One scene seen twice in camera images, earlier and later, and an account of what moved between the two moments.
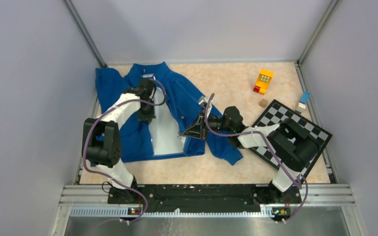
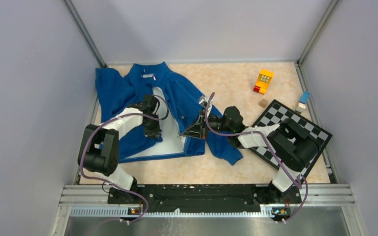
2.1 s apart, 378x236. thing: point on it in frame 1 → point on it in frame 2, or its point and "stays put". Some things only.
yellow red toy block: (263, 80) stays put
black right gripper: (198, 130) stays put
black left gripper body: (146, 113) → (151, 128)
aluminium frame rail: (94, 200) stays put
